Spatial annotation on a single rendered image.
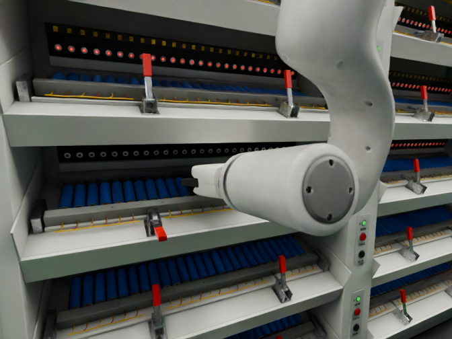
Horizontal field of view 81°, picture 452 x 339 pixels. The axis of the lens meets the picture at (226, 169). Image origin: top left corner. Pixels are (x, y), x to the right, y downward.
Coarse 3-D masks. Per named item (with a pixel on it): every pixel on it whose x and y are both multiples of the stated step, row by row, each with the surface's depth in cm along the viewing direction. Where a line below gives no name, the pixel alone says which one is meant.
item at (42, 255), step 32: (128, 160) 55; (160, 160) 57; (192, 160) 60; (224, 160) 64; (32, 192) 42; (32, 224) 39; (128, 224) 44; (192, 224) 47; (224, 224) 48; (256, 224) 50; (32, 256) 36; (64, 256) 38; (96, 256) 40; (128, 256) 42; (160, 256) 45
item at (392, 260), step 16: (432, 208) 100; (448, 208) 102; (384, 224) 84; (400, 224) 86; (416, 224) 87; (432, 224) 90; (448, 224) 90; (384, 240) 76; (400, 240) 80; (416, 240) 83; (432, 240) 83; (448, 240) 85; (384, 256) 74; (400, 256) 75; (416, 256) 74; (432, 256) 77; (448, 256) 81; (384, 272) 69; (400, 272) 72
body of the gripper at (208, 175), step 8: (192, 168) 44; (200, 168) 40; (208, 168) 38; (216, 168) 37; (200, 176) 40; (208, 176) 38; (216, 176) 37; (200, 184) 40; (208, 184) 38; (216, 184) 37; (200, 192) 41; (208, 192) 39; (216, 192) 37
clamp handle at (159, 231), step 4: (152, 216) 42; (156, 216) 43; (152, 220) 43; (156, 220) 43; (152, 224) 42; (156, 224) 42; (156, 228) 39; (160, 228) 40; (156, 232) 38; (160, 232) 38; (164, 232) 38; (156, 236) 38; (160, 236) 37; (164, 236) 37; (160, 240) 37; (164, 240) 37
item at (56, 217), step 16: (80, 208) 42; (96, 208) 43; (112, 208) 44; (128, 208) 44; (144, 208) 45; (160, 208) 47; (176, 208) 48; (192, 208) 49; (48, 224) 40; (64, 224) 41; (112, 224) 43
